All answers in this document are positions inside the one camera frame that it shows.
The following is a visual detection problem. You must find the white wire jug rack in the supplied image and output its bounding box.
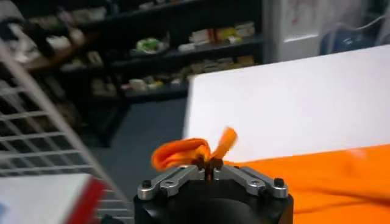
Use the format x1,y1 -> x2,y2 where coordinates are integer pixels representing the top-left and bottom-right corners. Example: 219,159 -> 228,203
321,12 -> 390,56

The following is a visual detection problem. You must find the orange t-shirt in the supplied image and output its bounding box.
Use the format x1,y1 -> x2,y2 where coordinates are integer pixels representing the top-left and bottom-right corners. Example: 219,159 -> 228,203
151,127 -> 390,224

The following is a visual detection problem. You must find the red edged white cart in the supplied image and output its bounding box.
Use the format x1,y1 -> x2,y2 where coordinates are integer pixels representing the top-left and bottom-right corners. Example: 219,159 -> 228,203
0,172 -> 108,224

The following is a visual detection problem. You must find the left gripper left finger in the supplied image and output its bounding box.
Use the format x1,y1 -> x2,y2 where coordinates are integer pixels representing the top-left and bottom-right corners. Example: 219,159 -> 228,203
136,156 -> 206,201

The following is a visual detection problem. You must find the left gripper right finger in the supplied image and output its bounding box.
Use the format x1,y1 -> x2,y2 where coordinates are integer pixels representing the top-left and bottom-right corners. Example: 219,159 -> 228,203
210,156 -> 289,200

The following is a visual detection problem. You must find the blue water jug lying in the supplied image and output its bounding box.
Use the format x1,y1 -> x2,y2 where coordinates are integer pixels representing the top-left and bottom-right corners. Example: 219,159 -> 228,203
319,24 -> 382,56

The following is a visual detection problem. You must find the white water dispenser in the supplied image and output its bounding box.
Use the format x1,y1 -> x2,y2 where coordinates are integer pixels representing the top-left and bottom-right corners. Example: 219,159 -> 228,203
263,0 -> 324,64

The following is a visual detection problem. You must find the brown wooden desk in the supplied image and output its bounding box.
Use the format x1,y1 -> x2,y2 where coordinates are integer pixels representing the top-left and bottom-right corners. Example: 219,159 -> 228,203
0,29 -> 103,75

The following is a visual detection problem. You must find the white wire grid panel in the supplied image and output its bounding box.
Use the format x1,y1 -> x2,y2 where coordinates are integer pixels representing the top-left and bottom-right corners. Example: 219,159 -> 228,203
0,38 -> 135,224

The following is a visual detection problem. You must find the black shelving unit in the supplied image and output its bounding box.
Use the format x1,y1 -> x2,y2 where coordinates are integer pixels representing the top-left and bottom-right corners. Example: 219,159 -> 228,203
12,0 -> 265,149

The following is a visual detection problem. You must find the green fruit in bowl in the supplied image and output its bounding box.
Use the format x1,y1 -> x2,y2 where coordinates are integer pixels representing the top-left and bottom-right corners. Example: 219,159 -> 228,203
130,35 -> 170,58

